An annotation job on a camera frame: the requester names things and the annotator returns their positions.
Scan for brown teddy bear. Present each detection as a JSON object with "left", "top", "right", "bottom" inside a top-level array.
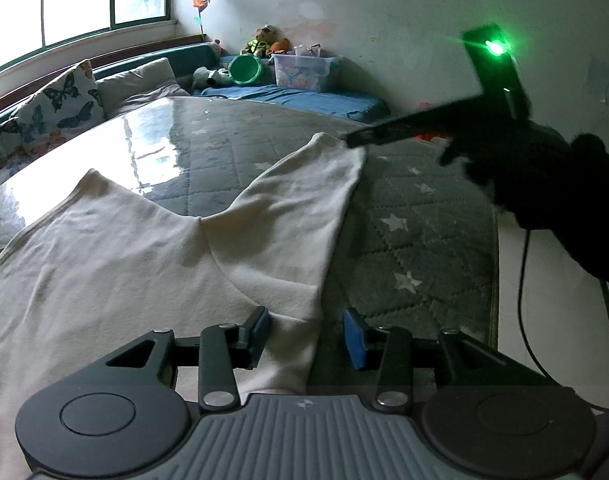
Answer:
[{"left": 242, "top": 24, "right": 276, "bottom": 57}]

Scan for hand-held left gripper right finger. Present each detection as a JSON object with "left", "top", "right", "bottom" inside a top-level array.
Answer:
[{"left": 341, "top": 306, "right": 508, "bottom": 409}]

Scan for black and white plush toy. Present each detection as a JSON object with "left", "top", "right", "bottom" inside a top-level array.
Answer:
[{"left": 192, "top": 66, "right": 232, "bottom": 90}]

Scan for teal sofa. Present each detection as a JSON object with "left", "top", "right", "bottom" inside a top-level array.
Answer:
[{"left": 0, "top": 42, "right": 225, "bottom": 126}]

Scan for blue mattress pad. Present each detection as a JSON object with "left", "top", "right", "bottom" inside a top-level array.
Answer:
[{"left": 192, "top": 82, "right": 390, "bottom": 122}]

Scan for colourful pinwheel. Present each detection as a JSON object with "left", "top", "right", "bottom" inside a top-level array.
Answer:
[{"left": 192, "top": 0, "right": 215, "bottom": 36}]

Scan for grey quilted star table cover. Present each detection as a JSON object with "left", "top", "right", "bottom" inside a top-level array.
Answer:
[{"left": 0, "top": 96, "right": 500, "bottom": 396}]

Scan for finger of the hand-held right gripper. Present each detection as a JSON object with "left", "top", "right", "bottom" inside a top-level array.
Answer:
[{"left": 343, "top": 101, "right": 453, "bottom": 150}]

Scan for black cable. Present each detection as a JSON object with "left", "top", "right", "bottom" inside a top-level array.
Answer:
[{"left": 516, "top": 229, "right": 609, "bottom": 410}]

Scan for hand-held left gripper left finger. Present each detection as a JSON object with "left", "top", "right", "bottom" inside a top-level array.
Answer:
[{"left": 106, "top": 305, "right": 272, "bottom": 409}]

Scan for beige pillow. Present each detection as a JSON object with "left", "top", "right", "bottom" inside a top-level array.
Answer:
[{"left": 95, "top": 57, "right": 190, "bottom": 111}]

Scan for person's right hand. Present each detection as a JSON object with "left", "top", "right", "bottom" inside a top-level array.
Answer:
[{"left": 439, "top": 120, "right": 609, "bottom": 230}]

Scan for clear plastic storage box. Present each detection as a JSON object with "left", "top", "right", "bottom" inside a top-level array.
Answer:
[{"left": 273, "top": 54, "right": 343, "bottom": 93}]

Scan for cream pants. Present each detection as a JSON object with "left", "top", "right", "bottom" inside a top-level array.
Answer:
[{"left": 0, "top": 132, "right": 369, "bottom": 480}]

